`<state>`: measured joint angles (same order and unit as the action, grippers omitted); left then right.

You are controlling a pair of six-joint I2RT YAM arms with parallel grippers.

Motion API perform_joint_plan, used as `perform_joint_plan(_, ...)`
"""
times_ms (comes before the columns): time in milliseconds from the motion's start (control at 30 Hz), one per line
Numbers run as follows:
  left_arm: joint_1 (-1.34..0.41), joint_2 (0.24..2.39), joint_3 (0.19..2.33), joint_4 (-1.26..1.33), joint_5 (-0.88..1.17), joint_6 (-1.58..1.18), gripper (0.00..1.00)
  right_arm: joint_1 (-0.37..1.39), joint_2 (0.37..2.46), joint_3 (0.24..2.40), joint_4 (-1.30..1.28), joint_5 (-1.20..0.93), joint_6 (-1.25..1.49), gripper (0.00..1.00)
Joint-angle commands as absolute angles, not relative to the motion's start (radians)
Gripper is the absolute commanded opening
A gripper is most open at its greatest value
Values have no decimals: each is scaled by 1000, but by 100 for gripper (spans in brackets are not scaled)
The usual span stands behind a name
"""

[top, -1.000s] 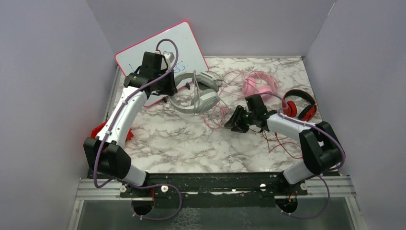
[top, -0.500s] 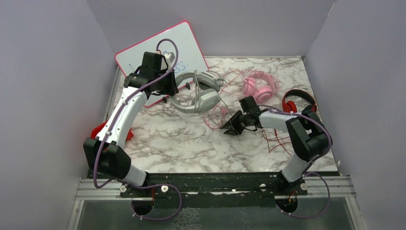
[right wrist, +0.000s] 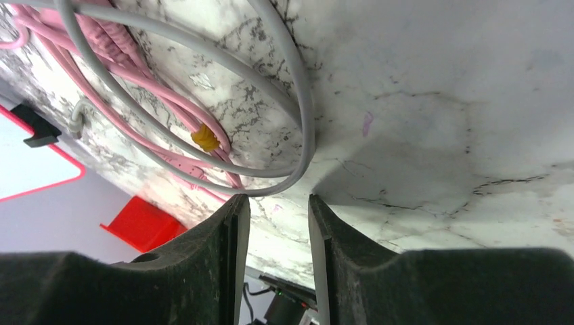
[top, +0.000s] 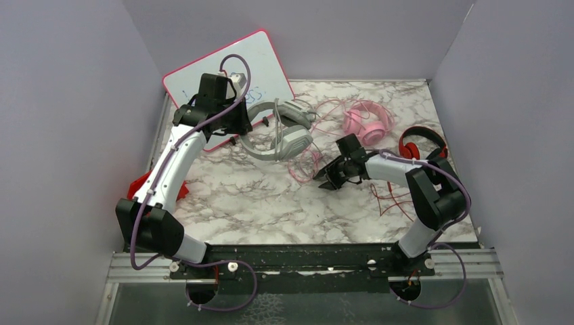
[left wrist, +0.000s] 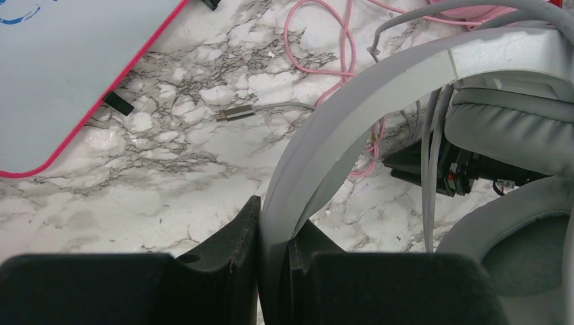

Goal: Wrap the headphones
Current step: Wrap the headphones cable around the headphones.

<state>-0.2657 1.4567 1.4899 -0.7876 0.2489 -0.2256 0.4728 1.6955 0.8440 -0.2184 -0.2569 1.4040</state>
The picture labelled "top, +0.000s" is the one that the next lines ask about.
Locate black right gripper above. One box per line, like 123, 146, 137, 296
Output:
316, 155, 353, 190

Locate grey white headphones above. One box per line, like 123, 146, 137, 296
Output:
239, 99, 315, 161

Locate grey headphone cable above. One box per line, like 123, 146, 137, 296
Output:
271, 96, 319, 158

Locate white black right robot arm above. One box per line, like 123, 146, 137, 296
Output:
313, 134, 472, 276

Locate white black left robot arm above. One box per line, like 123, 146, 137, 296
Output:
115, 72, 252, 278

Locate pink headphones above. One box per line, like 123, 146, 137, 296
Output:
342, 100, 395, 146

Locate red black headphones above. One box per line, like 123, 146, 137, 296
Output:
398, 126, 449, 160

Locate pink framed whiteboard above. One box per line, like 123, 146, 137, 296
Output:
162, 29, 294, 109

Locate red plastic bin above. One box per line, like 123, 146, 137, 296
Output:
127, 170, 190, 202

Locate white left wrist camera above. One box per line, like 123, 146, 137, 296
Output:
218, 72, 247, 99

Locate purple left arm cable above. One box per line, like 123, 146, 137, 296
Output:
130, 53, 259, 313

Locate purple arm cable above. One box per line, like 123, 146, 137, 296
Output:
378, 149, 472, 309
130, 53, 259, 313

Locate red headphone cable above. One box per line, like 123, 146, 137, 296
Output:
370, 181, 424, 223

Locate pink headphone cable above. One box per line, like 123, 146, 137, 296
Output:
286, 94, 398, 185

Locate black metal base rail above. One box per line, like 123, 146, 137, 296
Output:
123, 242, 483, 297

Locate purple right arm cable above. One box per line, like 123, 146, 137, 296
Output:
378, 149, 472, 309

